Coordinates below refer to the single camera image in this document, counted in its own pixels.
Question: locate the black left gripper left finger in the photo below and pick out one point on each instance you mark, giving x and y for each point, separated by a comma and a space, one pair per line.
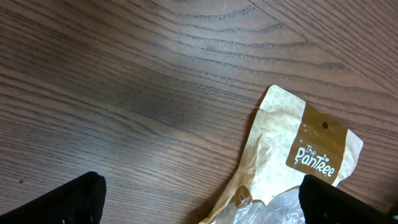
79, 201

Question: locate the brown snack pouch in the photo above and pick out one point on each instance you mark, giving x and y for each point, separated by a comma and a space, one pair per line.
288, 140

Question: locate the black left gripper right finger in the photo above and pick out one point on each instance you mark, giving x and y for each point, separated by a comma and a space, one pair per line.
323, 203

